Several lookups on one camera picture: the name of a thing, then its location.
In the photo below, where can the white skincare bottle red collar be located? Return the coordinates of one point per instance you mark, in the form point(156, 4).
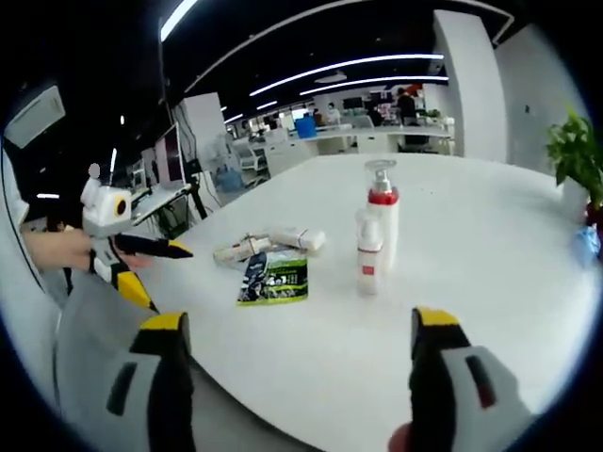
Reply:
point(384, 221)

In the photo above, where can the person's left hand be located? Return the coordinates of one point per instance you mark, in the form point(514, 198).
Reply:
point(61, 252)

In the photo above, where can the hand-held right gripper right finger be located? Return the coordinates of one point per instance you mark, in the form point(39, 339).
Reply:
point(452, 400)

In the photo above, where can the white office chair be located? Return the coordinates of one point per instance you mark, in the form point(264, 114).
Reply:
point(249, 157)

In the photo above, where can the green plant in white pot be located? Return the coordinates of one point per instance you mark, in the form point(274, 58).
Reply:
point(577, 146)

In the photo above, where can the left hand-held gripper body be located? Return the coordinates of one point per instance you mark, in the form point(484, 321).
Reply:
point(106, 207)

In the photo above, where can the white skincare tube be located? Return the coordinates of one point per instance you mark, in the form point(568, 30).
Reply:
point(235, 252)

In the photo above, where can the small white skincare spray bottle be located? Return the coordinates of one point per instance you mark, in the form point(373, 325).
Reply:
point(368, 263)

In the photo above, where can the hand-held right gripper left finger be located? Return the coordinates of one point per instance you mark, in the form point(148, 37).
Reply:
point(136, 405)

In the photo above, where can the black tripod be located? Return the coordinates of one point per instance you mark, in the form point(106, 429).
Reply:
point(198, 198)

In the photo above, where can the blue water jug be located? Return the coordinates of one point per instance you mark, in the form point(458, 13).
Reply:
point(231, 179)

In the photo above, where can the blue plastic bag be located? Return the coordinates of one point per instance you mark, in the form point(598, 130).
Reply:
point(588, 245)

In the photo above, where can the white ceiling air unit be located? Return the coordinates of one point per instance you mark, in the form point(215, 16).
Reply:
point(35, 117)

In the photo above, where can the long ceiling light strip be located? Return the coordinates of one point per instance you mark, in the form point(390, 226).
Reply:
point(377, 82)
point(348, 66)

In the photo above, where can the long white counter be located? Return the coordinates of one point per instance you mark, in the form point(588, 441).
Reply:
point(377, 136)

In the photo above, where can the white side desk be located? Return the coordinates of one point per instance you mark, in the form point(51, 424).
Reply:
point(155, 200)

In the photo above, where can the black stand pole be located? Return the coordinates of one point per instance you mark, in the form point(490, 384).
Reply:
point(163, 61)

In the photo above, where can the person's right hand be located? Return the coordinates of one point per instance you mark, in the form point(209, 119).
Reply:
point(402, 440)

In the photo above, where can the bright ceiling light panel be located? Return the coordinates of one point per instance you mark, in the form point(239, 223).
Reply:
point(178, 16)

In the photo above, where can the person's white shirt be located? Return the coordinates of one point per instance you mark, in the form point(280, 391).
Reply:
point(33, 301)

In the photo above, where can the green black skincare sachet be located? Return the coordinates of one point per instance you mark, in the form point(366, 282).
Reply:
point(278, 280)

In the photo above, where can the clear capped skincare bottle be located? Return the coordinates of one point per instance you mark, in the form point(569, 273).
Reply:
point(301, 240)

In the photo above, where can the blue bin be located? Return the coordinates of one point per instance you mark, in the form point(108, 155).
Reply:
point(305, 126)

